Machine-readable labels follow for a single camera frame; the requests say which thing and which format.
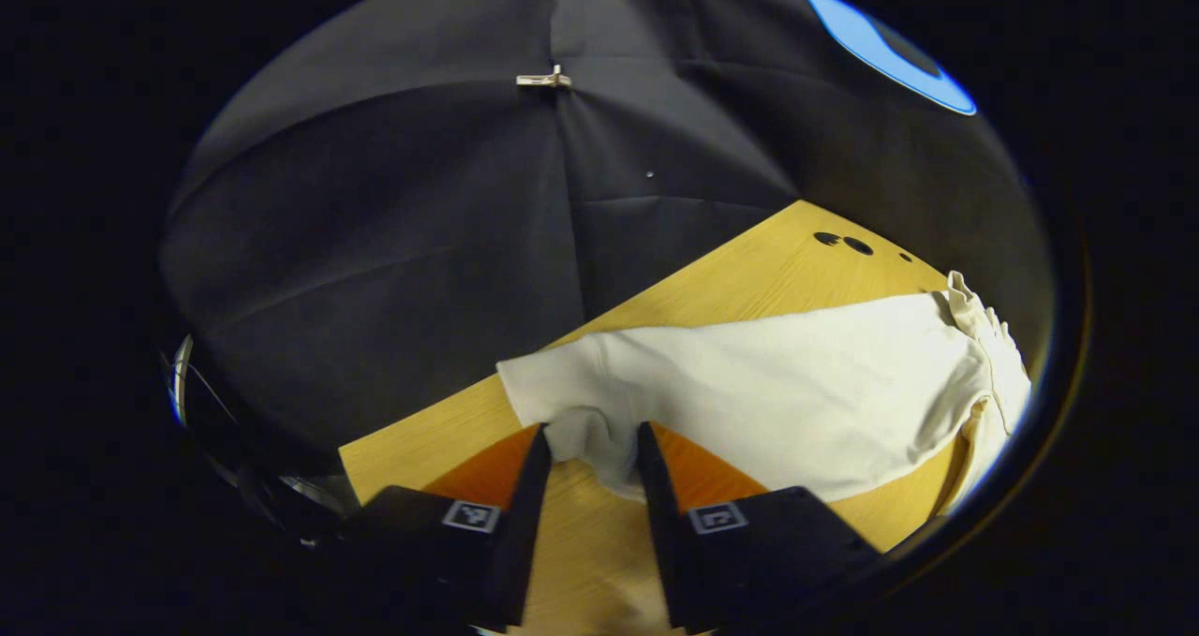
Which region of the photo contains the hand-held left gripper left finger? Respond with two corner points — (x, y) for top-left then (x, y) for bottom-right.
(342, 423), (554, 632)

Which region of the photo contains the cream white hoodie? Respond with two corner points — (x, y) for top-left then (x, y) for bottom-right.
(496, 271), (1033, 515)

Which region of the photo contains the black backdrop cloth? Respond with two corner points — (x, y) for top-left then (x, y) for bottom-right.
(159, 0), (1055, 473)

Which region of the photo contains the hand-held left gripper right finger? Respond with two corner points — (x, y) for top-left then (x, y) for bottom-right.
(637, 421), (881, 635)

